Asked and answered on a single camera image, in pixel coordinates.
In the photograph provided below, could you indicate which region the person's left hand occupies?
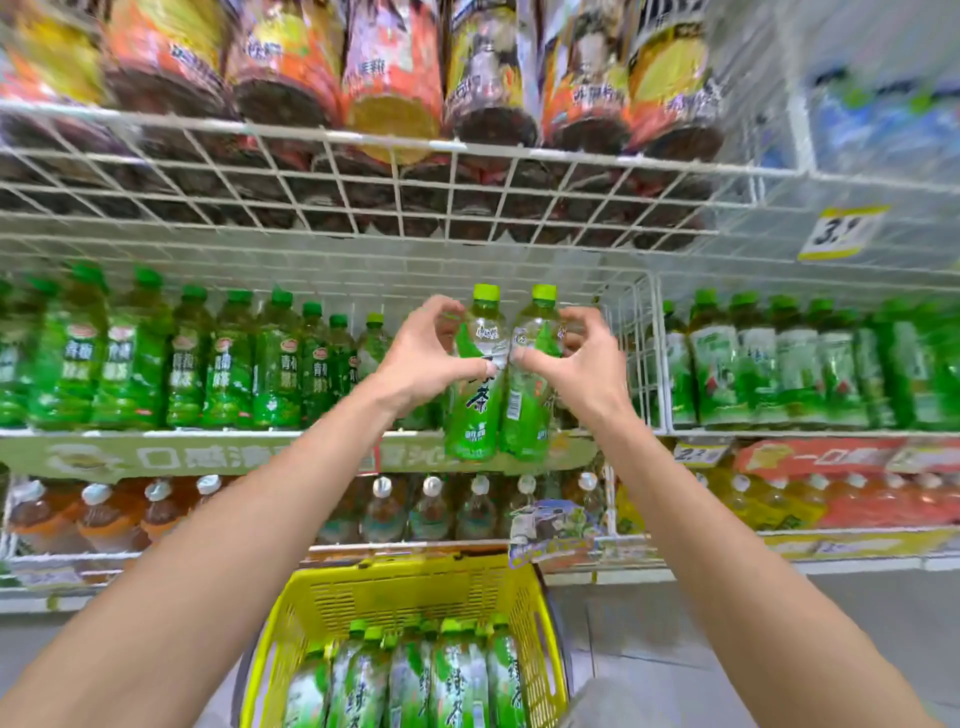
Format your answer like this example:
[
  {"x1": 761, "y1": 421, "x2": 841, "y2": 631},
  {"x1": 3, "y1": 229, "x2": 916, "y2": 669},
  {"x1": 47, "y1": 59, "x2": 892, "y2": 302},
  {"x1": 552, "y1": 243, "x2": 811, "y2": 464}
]
[{"x1": 372, "y1": 294, "x2": 498, "y2": 422}]

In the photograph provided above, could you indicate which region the person's right hand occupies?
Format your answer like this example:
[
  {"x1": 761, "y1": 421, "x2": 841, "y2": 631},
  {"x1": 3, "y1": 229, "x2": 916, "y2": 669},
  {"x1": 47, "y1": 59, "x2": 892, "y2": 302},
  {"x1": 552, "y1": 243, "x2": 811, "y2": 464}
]
[{"x1": 510, "y1": 304, "x2": 636, "y2": 433}]

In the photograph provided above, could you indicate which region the light green tea bottle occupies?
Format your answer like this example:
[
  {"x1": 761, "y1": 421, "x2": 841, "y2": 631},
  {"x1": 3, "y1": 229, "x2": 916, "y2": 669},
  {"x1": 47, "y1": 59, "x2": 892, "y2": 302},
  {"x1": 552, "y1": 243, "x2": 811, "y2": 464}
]
[
  {"x1": 444, "y1": 283, "x2": 513, "y2": 463},
  {"x1": 500, "y1": 284, "x2": 565, "y2": 463}
]

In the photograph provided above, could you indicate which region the person's left forearm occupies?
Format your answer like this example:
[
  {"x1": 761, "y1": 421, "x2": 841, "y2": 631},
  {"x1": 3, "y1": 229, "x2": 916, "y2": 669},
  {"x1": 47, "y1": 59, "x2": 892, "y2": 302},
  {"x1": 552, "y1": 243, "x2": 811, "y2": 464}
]
[{"x1": 0, "y1": 375, "x2": 412, "y2": 728}]

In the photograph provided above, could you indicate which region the person's right forearm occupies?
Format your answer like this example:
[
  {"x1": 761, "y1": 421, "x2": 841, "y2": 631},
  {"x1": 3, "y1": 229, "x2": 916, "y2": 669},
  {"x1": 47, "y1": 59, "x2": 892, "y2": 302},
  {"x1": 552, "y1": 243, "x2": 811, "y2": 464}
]
[{"x1": 592, "y1": 401, "x2": 940, "y2": 728}]

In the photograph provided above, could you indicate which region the row of clear white-capped bottles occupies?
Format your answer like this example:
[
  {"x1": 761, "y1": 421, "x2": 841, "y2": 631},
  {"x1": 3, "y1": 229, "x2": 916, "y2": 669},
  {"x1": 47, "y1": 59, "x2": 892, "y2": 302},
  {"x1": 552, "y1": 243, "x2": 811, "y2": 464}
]
[{"x1": 315, "y1": 471, "x2": 610, "y2": 547}]

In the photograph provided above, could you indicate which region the colourful hanging promo card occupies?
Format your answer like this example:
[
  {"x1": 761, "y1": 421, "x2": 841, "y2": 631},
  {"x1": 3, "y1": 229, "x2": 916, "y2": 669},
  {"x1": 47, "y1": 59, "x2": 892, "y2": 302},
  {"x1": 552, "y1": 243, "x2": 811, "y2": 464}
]
[{"x1": 508, "y1": 499, "x2": 610, "y2": 570}]

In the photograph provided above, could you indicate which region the small white price tag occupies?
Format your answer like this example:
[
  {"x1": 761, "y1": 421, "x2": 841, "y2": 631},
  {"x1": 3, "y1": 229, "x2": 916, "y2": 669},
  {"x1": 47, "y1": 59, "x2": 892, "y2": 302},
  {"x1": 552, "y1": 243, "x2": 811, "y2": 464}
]
[{"x1": 672, "y1": 440, "x2": 734, "y2": 469}]

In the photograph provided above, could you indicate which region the yellow plastic shopping basket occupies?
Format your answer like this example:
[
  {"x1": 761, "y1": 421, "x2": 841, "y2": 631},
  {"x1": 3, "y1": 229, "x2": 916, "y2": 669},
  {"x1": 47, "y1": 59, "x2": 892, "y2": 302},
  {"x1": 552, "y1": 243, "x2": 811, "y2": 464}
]
[{"x1": 238, "y1": 553, "x2": 573, "y2": 728}]

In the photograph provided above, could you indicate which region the row of white-label green bottles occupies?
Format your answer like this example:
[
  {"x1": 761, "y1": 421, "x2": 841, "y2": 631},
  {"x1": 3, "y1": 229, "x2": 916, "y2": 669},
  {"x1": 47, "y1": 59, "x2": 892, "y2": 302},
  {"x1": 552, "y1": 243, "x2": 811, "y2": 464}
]
[{"x1": 660, "y1": 288, "x2": 960, "y2": 433}]

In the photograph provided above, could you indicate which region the row of yellow drink bottles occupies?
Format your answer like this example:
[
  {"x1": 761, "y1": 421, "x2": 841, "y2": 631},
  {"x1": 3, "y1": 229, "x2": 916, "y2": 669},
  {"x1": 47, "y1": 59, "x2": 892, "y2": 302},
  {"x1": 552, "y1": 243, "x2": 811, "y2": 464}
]
[{"x1": 615, "y1": 468, "x2": 828, "y2": 535}]

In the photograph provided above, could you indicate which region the row of dark green bottles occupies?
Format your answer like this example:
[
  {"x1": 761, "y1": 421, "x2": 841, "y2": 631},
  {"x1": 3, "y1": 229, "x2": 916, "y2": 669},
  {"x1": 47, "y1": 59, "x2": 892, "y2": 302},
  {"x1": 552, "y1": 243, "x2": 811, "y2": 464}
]
[{"x1": 0, "y1": 261, "x2": 444, "y2": 433}]

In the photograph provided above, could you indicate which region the red shelf edge banner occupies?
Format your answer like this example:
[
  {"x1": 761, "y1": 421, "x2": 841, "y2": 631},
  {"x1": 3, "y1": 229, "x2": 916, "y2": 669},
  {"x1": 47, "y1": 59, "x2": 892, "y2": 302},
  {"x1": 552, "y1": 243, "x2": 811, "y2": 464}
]
[{"x1": 733, "y1": 436, "x2": 960, "y2": 478}]

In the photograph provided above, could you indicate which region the row of orange-label dark bottles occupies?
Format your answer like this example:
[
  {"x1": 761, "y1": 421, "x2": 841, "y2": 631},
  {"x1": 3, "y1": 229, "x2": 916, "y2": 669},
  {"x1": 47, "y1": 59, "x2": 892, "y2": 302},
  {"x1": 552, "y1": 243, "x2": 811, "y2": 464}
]
[{"x1": 0, "y1": 0, "x2": 730, "y2": 252}]

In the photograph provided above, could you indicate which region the pile of green tea bottles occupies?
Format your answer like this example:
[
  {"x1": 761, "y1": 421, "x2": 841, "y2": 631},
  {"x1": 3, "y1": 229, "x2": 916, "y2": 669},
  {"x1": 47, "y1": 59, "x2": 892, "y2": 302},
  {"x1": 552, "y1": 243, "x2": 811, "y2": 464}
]
[{"x1": 282, "y1": 615, "x2": 531, "y2": 728}]

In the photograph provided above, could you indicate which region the yellow and white price tag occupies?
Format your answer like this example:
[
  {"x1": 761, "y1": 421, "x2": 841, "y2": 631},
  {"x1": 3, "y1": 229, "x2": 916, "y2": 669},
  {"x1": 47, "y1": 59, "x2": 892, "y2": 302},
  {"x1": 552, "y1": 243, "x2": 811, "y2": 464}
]
[{"x1": 797, "y1": 205, "x2": 891, "y2": 263}]

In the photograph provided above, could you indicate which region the green shelf edge banner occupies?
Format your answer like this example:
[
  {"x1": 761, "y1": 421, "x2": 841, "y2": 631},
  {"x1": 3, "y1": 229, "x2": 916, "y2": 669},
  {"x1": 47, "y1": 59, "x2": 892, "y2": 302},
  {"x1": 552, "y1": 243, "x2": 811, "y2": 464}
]
[{"x1": 0, "y1": 430, "x2": 601, "y2": 483}]

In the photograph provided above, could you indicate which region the yellow shelf edge strip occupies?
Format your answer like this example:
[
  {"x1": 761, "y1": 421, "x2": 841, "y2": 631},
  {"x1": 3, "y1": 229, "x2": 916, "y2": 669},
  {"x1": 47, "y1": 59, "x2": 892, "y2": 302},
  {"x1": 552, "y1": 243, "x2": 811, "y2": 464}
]
[{"x1": 757, "y1": 527, "x2": 960, "y2": 562}]

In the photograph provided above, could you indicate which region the row of orange drink bottles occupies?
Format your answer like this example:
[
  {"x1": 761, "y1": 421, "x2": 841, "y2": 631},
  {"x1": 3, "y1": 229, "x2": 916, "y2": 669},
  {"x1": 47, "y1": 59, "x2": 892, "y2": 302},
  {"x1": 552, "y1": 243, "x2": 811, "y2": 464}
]
[{"x1": 817, "y1": 471, "x2": 960, "y2": 531}]

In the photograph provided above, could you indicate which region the row of brown tea bottles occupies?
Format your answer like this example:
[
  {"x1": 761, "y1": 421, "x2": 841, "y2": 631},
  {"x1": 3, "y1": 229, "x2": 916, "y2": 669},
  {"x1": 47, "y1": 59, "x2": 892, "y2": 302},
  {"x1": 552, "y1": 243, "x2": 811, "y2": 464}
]
[{"x1": 6, "y1": 474, "x2": 230, "y2": 558}]

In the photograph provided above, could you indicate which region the row of blue-label water bottles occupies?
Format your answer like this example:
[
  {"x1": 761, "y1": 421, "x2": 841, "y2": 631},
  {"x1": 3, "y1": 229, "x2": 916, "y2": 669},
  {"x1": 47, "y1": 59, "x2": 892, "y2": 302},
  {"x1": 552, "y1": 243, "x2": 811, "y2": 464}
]
[{"x1": 804, "y1": 66, "x2": 960, "y2": 183}]

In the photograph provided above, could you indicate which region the white low shelf rack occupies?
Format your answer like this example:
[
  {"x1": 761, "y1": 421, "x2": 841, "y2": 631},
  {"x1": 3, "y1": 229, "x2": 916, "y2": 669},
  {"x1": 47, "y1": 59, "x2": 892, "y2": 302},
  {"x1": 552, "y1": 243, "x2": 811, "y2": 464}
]
[{"x1": 0, "y1": 526, "x2": 960, "y2": 618}]

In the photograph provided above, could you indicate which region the white wire shelf divider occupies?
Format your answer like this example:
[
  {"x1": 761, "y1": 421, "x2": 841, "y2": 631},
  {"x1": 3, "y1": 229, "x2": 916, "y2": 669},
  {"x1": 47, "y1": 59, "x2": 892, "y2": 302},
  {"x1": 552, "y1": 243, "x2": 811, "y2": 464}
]
[{"x1": 598, "y1": 273, "x2": 670, "y2": 435}]

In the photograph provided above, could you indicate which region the white wire shelf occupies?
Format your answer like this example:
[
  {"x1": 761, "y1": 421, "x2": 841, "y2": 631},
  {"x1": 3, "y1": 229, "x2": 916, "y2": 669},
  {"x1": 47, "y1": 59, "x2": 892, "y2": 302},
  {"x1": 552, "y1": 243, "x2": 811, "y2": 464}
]
[{"x1": 0, "y1": 97, "x2": 960, "y2": 305}]

